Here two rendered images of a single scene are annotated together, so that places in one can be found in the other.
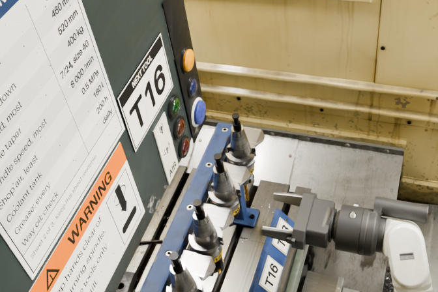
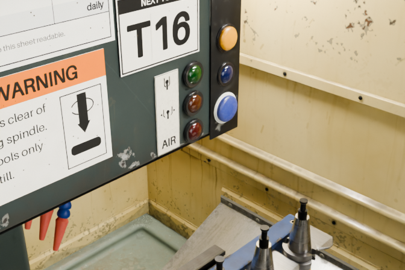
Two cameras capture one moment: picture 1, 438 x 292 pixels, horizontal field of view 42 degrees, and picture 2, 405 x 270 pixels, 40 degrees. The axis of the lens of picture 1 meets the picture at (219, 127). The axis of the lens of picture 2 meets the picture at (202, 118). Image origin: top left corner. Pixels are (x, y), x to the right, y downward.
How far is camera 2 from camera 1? 0.25 m
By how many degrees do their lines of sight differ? 24
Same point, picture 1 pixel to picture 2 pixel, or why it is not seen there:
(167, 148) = (168, 111)
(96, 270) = (17, 163)
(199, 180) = (241, 256)
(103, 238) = (40, 134)
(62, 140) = not seen: outside the picture
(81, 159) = (43, 21)
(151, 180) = (134, 129)
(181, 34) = (228, 5)
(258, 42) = (370, 165)
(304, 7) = not seen: outside the picture
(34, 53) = not seen: outside the picture
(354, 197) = not seen: outside the picture
